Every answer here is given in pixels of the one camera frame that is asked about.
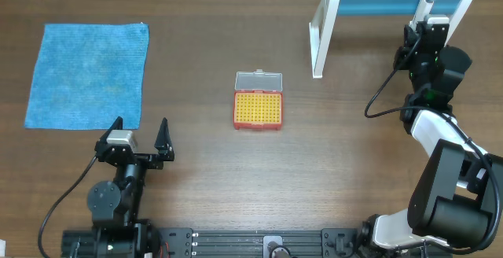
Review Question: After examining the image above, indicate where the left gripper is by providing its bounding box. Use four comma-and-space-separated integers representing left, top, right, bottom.
94, 116, 175, 171

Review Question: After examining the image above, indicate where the white pipette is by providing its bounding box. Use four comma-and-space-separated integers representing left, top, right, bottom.
409, 0, 442, 29

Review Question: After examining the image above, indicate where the blue cloth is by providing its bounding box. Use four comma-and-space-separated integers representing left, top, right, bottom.
23, 22, 150, 131

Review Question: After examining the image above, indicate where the red and yellow tip box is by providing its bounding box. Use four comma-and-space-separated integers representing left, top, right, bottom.
233, 68, 284, 131

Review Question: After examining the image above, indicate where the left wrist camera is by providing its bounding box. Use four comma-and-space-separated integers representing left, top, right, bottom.
105, 129, 138, 153

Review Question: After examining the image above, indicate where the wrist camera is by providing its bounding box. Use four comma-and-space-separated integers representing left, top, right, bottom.
105, 129, 138, 153
425, 14, 450, 25

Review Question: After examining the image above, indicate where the black cable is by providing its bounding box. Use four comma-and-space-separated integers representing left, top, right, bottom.
37, 154, 99, 258
364, 29, 503, 255

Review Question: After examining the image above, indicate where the mounting rail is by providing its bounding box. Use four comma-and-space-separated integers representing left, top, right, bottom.
61, 228, 453, 258

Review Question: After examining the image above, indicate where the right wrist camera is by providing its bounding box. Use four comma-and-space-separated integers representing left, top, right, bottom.
425, 14, 450, 25

